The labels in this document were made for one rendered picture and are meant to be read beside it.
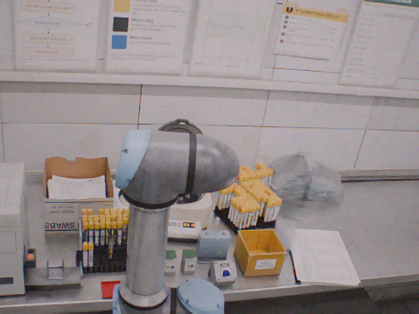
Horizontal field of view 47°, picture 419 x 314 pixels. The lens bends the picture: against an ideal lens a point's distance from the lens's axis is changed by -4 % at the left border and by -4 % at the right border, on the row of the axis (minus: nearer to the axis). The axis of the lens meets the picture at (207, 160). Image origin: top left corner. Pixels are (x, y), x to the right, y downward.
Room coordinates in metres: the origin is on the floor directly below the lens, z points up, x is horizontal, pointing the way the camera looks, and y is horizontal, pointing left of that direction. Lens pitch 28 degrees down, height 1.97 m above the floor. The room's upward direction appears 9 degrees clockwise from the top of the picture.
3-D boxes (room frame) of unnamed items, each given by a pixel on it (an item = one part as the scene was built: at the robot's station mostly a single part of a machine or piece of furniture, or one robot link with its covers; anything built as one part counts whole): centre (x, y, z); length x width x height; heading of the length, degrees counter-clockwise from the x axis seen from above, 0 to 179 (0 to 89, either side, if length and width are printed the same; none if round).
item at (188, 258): (1.27, 0.01, 0.91); 0.05 x 0.04 x 0.07; 19
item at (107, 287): (1.12, 0.23, 0.88); 0.07 x 0.07 x 0.01; 19
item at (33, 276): (1.09, 0.42, 0.92); 0.21 x 0.07 x 0.05; 109
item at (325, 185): (1.91, -0.52, 0.94); 0.20 x 0.17 x 0.14; 84
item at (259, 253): (1.35, -0.22, 0.93); 0.13 x 0.13 x 0.10; 18
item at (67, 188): (1.49, 0.45, 0.95); 0.29 x 0.25 x 0.15; 19
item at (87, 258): (1.23, 0.29, 0.93); 0.17 x 0.09 x 0.11; 109
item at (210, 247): (1.36, -0.06, 0.92); 0.10 x 0.07 x 0.10; 104
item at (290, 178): (1.89, -0.34, 0.97); 0.26 x 0.17 x 0.19; 123
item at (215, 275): (1.25, -0.10, 0.92); 0.13 x 0.07 x 0.08; 19
